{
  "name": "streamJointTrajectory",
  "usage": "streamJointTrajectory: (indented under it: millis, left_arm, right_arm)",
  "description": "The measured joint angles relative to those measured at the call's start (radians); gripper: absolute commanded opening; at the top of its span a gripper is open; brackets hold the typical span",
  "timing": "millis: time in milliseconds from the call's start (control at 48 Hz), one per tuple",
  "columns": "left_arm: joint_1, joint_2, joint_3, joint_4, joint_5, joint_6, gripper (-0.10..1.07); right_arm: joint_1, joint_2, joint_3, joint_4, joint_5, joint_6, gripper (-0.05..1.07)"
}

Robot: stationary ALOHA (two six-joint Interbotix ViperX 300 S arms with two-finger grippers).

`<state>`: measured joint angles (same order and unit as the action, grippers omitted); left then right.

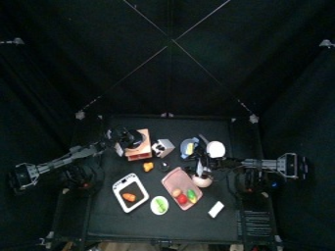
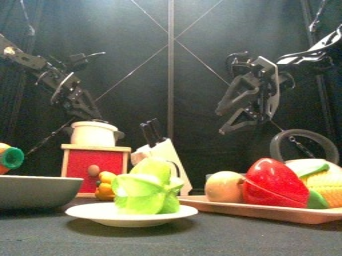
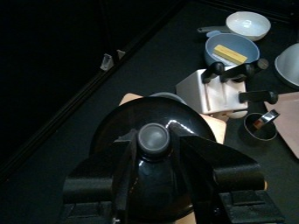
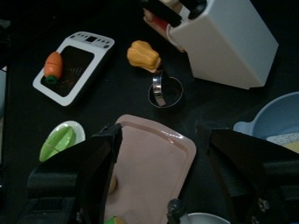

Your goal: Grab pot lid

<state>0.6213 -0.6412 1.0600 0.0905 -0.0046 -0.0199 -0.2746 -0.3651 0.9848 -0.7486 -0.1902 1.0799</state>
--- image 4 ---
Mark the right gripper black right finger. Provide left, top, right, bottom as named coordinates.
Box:
left=196, top=122, right=299, bottom=224

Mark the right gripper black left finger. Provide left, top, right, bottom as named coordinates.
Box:
left=19, top=122, right=124, bottom=224

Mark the light blue toy pot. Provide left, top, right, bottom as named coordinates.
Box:
left=232, top=91, right=299, bottom=142

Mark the green toy vegetable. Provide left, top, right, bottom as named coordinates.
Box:
left=39, top=125, right=78, bottom=163

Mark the white dotted sponge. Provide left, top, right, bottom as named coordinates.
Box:
left=266, top=131, right=299, bottom=147

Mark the small white plate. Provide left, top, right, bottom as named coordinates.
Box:
left=46, top=120, right=87, bottom=147

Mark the yellow-green toy food piece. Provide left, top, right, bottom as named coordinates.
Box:
left=104, top=215, right=127, bottom=224

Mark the white bowl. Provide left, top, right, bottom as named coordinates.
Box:
left=182, top=212, right=231, bottom=224

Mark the pink cutting board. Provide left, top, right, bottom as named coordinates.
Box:
left=103, top=114, right=198, bottom=224

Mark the white toy induction cooktop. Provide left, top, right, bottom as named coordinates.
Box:
left=32, top=31, right=116, bottom=108

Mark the orange toy carrot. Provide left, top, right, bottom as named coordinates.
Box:
left=43, top=51, right=64, bottom=86

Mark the yellow toy croissant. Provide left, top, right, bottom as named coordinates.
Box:
left=126, top=39, right=163, bottom=74

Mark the white toy knife block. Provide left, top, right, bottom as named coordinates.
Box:
left=167, top=0, right=280, bottom=90

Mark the red wooden toy knife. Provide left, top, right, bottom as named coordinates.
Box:
left=143, top=8, right=184, bottom=53

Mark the dark utensil handle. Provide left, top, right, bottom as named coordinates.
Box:
left=167, top=199, right=190, bottom=224

